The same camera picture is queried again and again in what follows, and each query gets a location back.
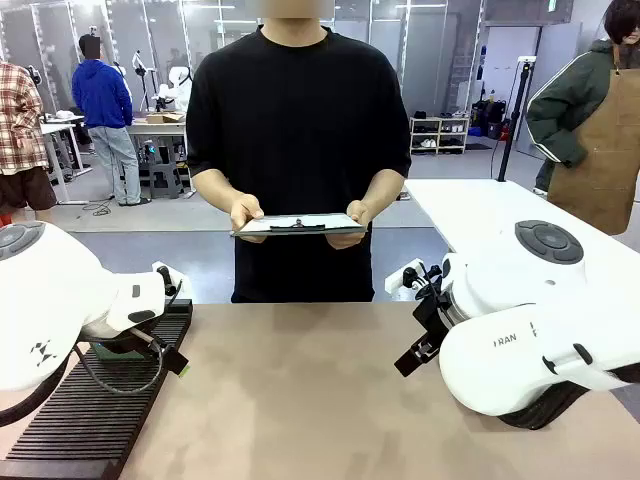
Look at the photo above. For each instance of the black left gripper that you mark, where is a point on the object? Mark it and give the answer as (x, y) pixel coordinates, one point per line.
(122, 345)

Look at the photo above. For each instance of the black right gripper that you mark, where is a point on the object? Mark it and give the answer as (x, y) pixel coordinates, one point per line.
(434, 320)

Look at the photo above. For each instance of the grey clipboard with paper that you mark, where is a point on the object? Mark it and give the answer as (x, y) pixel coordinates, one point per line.
(300, 225)

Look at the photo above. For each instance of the person's left forearm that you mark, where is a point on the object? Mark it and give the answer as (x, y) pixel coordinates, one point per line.
(385, 187)

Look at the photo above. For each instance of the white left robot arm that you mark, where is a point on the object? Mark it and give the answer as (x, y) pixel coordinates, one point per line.
(45, 300)

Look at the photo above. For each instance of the person's right forearm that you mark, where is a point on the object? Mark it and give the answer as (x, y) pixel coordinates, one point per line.
(215, 192)

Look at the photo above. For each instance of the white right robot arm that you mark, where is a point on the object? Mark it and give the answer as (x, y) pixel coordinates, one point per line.
(525, 310)

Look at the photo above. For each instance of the black slotted PCB rack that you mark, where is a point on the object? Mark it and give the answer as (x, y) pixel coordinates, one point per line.
(85, 425)

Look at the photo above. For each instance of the person's left hand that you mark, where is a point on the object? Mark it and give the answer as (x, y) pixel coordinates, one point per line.
(357, 212)

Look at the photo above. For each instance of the person's right hand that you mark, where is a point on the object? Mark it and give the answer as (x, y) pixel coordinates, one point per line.
(244, 210)

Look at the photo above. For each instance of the large white table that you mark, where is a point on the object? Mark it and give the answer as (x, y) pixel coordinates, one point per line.
(475, 210)

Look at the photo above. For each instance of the grey step stool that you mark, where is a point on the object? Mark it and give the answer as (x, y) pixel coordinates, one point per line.
(165, 180)

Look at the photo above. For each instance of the white shoe shelf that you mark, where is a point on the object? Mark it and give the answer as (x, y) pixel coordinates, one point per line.
(440, 135)

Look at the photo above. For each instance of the white background workbench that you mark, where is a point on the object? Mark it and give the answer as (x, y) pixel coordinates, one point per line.
(160, 130)

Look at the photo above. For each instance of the brown cardboard box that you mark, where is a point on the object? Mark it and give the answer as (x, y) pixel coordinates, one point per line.
(165, 118)

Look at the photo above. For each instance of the black bags pile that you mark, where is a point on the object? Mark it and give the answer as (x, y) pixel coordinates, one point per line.
(487, 117)

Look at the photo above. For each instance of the black tripod pole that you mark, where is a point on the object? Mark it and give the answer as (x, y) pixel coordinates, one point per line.
(515, 120)

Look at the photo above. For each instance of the white desk with legs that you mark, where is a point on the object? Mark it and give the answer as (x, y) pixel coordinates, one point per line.
(62, 130)

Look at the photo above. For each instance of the person in blue hoodie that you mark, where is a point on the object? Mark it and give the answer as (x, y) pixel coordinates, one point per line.
(107, 110)

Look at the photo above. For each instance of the person in black t-shirt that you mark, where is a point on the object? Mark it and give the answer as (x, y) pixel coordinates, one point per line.
(300, 125)

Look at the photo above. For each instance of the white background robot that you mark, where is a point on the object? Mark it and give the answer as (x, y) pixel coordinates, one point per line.
(175, 90)

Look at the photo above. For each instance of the mannequin in plaid shirt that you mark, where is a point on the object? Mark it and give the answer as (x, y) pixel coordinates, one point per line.
(20, 135)

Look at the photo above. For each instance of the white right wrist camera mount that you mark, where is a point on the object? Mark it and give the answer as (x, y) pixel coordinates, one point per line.
(397, 280)

